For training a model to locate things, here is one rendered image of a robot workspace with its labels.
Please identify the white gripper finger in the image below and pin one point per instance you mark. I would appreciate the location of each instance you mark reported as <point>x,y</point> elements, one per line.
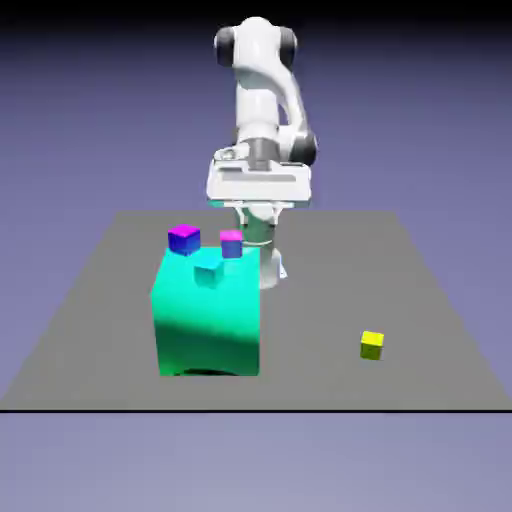
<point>278,214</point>
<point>241,214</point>

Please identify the small yellow cube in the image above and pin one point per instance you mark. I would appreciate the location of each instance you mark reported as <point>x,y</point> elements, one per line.
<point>372,346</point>

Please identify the small light purple cube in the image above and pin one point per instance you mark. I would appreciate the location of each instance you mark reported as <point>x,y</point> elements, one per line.
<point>231,244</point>

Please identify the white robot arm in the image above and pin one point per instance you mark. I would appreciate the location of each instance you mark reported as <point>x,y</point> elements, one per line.
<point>256,60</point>

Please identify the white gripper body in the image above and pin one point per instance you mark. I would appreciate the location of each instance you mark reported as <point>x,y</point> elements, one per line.
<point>260,188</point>

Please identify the small cyan cube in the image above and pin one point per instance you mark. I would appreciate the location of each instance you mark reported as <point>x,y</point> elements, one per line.
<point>208,274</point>

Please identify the small dark purple cube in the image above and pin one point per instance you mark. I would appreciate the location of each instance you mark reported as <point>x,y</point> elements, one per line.
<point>184,240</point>

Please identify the large green box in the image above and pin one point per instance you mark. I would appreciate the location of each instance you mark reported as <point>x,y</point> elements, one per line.
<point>208,320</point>

